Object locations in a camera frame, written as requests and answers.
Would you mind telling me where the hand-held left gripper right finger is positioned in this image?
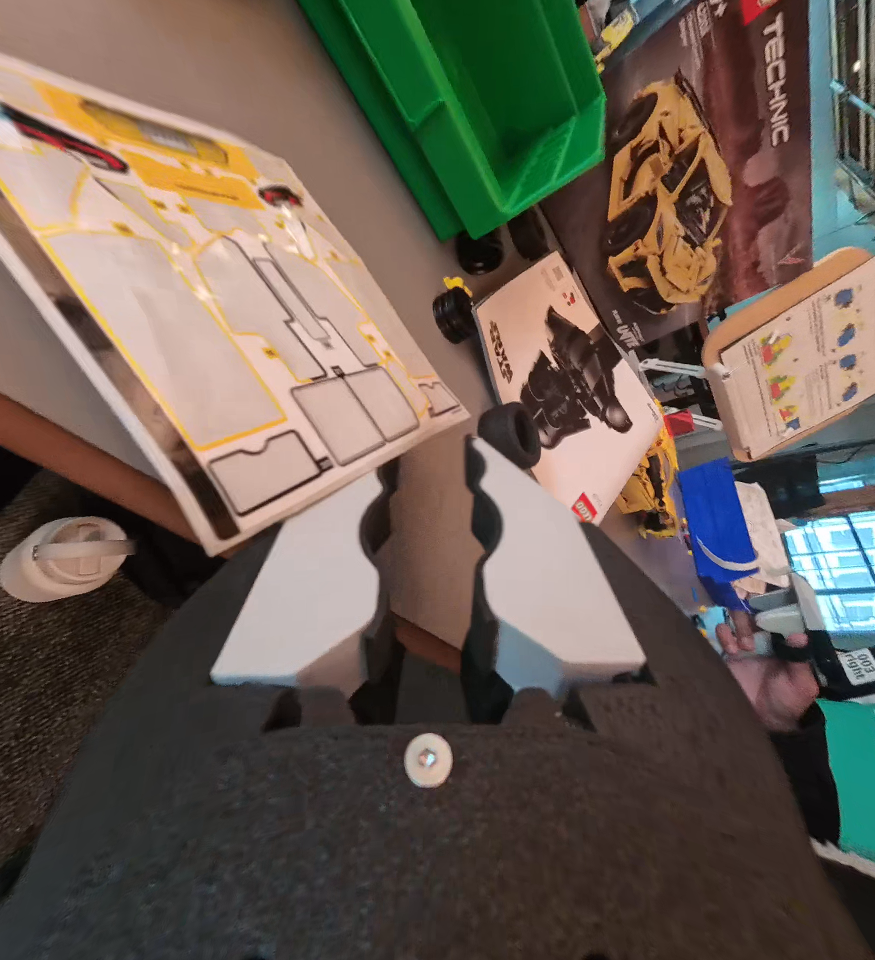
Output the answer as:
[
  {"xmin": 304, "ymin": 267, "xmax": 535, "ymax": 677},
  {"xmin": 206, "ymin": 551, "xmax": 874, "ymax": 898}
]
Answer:
[{"xmin": 461, "ymin": 435, "xmax": 649, "ymax": 697}]

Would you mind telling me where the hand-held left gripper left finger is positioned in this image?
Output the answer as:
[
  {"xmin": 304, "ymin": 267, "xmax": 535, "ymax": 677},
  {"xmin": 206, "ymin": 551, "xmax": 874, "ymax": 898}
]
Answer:
[{"xmin": 208, "ymin": 459, "xmax": 403, "ymax": 699}]

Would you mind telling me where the yellow sticker sheet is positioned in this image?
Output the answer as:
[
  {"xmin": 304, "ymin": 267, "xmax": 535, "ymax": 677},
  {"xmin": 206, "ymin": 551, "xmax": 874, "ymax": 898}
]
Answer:
[{"xmin": 0, "ymin": 37, "xmax": 472, "ymax": 558}]

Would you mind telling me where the person's right forearm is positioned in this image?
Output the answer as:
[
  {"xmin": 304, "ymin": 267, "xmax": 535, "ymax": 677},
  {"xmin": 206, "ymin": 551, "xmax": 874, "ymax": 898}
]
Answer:
[{"xmin": 771, "ymin": 701, "xmax": 847, "ymax": 849}]

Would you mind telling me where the grey desk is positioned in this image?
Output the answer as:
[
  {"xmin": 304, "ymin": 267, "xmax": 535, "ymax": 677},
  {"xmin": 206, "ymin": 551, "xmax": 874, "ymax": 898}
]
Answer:
[{"xmin": 0, "ymin": 0, "xmax": 709, "ymax": 661}]

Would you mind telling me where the person's right hand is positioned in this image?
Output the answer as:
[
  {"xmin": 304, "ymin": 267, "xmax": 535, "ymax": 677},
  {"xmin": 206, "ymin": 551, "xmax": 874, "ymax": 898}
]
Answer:
[{"xmin": 715, "ymin": 621, "xmax": 823, "ymax": 734}]

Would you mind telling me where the paned window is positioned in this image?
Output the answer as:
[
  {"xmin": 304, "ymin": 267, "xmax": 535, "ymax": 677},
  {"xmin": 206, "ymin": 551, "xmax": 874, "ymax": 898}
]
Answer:
[{"xmin": 782, "ymin": 506, "xmax": 875, "ymax": 640}]

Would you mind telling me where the teal plastic bin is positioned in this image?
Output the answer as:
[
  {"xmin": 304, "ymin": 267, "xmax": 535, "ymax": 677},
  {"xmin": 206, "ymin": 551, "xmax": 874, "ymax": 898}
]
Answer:
[{"xmin": 816, "ymin": 697, "xmax": 875, "ymax": 876}]

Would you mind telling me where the yellow brick car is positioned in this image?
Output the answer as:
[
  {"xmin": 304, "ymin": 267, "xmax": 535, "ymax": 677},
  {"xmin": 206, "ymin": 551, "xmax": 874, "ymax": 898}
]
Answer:
[{"xmin": 616, "ymin": 441, "xmax": 684, "ymax": 543}]

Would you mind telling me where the white patterned paper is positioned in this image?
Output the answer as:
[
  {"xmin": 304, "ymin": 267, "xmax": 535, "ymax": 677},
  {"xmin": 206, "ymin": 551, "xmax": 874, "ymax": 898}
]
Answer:
[{"xmin": 733, "ymin": 480, "xmax": 793, "ymax": 595}]

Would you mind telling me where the black rubber tire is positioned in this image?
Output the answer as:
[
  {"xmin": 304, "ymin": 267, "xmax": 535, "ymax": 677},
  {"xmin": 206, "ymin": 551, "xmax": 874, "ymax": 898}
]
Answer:
[
  {"xmin": 456, "ymin": 228, "xmax": 511, "ymax": 276},
  {"xmin": 476, "ymin": 402, "xmax": 543, "ymax": 471}
]

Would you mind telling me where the blue plastic bin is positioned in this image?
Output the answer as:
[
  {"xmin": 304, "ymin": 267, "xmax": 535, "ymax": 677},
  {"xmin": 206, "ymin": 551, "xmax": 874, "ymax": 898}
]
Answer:
[{"xmin": 676, "ymin": 457, "xmax": 763, "ymax": 610}]

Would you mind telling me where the white booklet with black helmet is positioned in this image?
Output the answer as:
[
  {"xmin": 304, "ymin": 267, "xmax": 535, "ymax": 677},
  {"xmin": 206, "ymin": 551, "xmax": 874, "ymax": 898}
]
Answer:
[{"xmin": 471, "ymin": 251, "xmax": 665, "ymax": 526}]

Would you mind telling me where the white water bottle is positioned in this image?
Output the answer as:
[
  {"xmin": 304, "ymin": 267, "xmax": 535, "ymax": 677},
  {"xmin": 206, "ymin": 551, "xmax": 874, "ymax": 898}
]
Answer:
[{"xmin": 0, "ymin": 516, "xmax": 137, "ymax": 604}]

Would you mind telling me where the black wheel with yellow hub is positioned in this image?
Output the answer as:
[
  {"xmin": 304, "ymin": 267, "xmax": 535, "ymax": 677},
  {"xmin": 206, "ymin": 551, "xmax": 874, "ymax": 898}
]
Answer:
[{"xmin": 431, "ymin": 276, "xmax": 478, "ymax": 345}]

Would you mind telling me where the printed instruction sheet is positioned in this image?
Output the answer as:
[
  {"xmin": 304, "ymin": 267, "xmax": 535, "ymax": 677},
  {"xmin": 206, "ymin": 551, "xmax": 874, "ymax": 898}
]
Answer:
[{"xmin": 730, "ymin": 240, "xmax": 875, "ymax": 445}]

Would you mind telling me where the brick car set box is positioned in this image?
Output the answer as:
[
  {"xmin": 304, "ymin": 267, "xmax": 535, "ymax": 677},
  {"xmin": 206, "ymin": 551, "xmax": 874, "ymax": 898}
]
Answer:
[{"xmin": 542, "ymin": 0, "xmax": 815, "ymax": 348}]

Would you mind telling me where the green plastic bin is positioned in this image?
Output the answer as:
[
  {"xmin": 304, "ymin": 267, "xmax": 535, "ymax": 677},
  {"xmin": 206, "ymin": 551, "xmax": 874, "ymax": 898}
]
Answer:
[
  {"xmin": 296, "ymin": 0, "xmax": 484, "ymax": 243},
  {"xmin": 407, "ymin": 0, "xmax": 608, "ymax": 235}
]

